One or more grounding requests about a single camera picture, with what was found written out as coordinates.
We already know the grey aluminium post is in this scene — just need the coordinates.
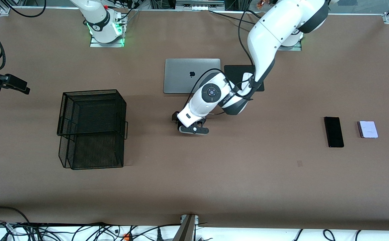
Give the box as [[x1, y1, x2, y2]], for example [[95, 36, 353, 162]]
[[172, 214, 199, 241]]

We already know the black table cable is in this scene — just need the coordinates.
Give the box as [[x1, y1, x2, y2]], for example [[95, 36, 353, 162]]
[[208, 10, 260, 24]]

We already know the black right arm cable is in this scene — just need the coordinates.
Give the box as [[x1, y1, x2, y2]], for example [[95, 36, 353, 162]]
[[0, 0, 46, 72]]

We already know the tall black smartphone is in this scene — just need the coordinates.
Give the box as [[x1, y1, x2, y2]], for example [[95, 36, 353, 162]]
[[324, 116, 345, 148]]

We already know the black looped floor cable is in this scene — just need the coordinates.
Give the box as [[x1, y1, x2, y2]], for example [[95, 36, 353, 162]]
[[0, 207, 31, 225]]

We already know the black mouse pad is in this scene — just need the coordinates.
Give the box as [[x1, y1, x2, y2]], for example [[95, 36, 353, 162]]
[[224, 65, 265, 92]]

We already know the lavender flip phone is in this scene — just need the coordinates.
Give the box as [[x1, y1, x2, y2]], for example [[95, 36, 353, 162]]
[[357, 121, 379, 139]]

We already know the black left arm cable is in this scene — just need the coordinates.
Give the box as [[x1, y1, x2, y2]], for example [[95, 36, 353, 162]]
[[186, 9, 265, 101]]

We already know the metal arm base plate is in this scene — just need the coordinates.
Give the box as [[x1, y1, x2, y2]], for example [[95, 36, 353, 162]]
[[90, 13, 126, 48], [277, 33, 303, 51]]

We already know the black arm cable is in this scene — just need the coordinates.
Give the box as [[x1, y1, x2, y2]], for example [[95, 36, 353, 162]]
[[186, 9, 265, 101], [0, 0, 46, 72]]

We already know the black wire mesh tray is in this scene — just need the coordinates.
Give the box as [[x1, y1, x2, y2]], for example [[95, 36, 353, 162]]
[[57, 89, 128, 170]]

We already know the silver closed laptop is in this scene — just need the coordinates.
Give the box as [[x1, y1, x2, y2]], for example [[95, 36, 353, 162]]
[[163, 58, 221, 94]]

